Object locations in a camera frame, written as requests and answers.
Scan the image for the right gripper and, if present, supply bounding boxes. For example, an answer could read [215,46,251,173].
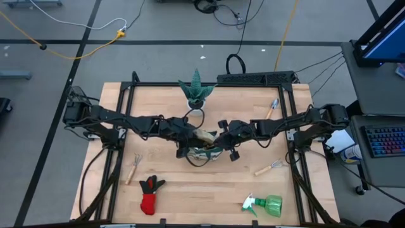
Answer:
[207,119,257,162]

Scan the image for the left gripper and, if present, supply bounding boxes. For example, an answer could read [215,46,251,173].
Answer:
[159,117,199,159]

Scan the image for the beige green gardening bag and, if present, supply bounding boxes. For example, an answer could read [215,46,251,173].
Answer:
[185,127,225,168]

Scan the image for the potted snake plant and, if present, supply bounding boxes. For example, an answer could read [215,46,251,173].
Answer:
[177,68,218,117]

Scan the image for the hand rake wooden handle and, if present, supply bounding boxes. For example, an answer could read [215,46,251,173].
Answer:
[125,154,143,186]
[254,159,285,177]

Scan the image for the small shovel wooden handle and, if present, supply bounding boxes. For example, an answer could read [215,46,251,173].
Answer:
[265,98,280,120]

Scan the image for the red black garden glove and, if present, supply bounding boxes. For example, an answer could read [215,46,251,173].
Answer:
[139,174,166,216]

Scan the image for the green spray bottle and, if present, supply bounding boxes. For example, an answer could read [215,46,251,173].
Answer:
[241,193,284,219]

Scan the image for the black perforated box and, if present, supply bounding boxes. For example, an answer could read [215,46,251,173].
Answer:
[216,70,297,85]

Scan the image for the white paper sheet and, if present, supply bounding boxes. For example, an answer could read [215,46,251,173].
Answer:
[325,129,356,155]

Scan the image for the white wipes canister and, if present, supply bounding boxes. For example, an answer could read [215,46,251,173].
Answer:
[340,144,363,165]

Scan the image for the grey keyboard table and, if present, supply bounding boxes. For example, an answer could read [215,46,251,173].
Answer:
[349,114,405,188]

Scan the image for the grey desk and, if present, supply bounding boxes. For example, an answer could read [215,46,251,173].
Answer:
[340,40,405,117]

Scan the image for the backlit keyboard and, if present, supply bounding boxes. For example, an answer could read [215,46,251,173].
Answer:
[363,125,405,158]

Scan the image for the grey floor bar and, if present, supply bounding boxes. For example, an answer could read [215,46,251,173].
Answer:
[0,70,32,80]

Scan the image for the black wheeled base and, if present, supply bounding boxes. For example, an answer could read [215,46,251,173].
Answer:
[0,97,13,115]

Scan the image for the grey cart base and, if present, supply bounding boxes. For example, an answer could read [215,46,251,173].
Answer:
[2,0,63,9]

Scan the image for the person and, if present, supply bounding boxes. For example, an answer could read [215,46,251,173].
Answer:
[360,208,405,228]

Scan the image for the computer monitor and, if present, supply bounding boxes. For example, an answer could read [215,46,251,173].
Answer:
[352,0,405,68]

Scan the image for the black metal table frame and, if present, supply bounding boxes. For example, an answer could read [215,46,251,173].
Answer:
[70,71,341,228]

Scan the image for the black coiled floor cable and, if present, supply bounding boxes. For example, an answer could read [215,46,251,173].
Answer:
[225,0,253,75]

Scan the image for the black wire mesh basket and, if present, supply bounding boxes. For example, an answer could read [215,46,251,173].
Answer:
[67,85,93,106]

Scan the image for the yellow extension cable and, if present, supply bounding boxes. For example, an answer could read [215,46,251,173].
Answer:
[0,11,127,61]

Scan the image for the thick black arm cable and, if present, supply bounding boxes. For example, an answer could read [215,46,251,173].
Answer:
[78,146,108,217]

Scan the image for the thin black floor cable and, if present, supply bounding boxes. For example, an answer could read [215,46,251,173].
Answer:
[126,0,146,30]

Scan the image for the black cable bundle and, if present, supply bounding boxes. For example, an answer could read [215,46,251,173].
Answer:
[192,0,251,30]

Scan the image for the orange floor cable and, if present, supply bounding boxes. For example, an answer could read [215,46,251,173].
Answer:
[273,0,300,72]

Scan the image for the white floor cable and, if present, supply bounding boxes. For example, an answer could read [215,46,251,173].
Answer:
[28,0,128,32]

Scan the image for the long black floor cable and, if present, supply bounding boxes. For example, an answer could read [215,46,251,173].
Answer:
[322,148,405,206]

